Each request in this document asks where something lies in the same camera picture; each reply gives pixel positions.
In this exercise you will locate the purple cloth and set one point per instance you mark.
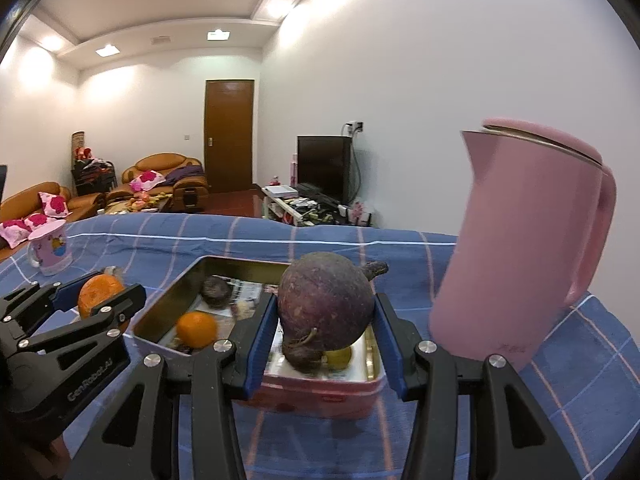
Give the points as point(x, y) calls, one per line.
point(187, 176)

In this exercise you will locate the blue plaid blanket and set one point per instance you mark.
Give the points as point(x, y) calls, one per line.
point(450, 435)

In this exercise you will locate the dark brown water chestnut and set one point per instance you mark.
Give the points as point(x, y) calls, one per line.
point(300, 356)
point(216, 292)

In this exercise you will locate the pink cartoon mug with lid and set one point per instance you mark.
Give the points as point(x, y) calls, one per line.
point(50, 252)

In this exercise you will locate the black rack with clothes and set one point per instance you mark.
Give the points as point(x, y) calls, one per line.
point(92, 170)

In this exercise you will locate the black television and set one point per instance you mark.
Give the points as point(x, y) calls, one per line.
point(322, 167)

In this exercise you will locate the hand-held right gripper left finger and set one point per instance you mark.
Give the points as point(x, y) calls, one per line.
point(260, 347)

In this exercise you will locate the orange leather armchair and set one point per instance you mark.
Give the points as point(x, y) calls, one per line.
point(165, 162)

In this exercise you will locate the orange leather sofa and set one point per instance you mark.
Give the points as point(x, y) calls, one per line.
point(20, 200)

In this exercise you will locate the brown wooden door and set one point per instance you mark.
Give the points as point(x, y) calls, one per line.
point(230, 135)

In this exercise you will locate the yellow longan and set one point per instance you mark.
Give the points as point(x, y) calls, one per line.
point(339, 358)

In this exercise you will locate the pink floral pillow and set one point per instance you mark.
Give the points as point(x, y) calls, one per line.
point(36, 222)
point(54, 205)
point(12, 234)
point(147, 181)

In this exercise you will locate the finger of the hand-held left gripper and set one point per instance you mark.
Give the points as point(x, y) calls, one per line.
point(65, 297)
point(127, 297)

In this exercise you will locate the wooden coffee table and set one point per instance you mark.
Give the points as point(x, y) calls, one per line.
point(142, 205)

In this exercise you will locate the pink tin box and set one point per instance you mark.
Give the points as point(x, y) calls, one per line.
point(320, 402)

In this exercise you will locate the small orange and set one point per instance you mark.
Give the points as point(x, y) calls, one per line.
point(197, 330)

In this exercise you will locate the white wall socket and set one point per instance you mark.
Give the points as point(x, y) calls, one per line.
point(354, 126)

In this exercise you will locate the white television stand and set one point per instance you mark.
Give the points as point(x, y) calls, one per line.
point(280, 207)

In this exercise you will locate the square ceiling light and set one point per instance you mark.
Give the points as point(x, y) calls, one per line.
point(107, 50)
point(219, 35)

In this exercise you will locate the purple passion fruit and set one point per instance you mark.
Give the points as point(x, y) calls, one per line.
point(325, 300)

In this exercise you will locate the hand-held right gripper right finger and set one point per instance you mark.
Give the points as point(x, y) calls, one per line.
point(389, 347)

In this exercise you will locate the pink gift bag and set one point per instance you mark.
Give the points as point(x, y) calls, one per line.
point(361, 212)

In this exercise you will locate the white set-top box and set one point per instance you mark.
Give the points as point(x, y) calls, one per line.
point(280, 191)

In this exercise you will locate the large orange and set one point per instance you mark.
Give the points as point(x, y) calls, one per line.
point(99, 292)

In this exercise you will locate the pink kettle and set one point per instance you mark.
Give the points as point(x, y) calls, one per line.
point(515, 240)

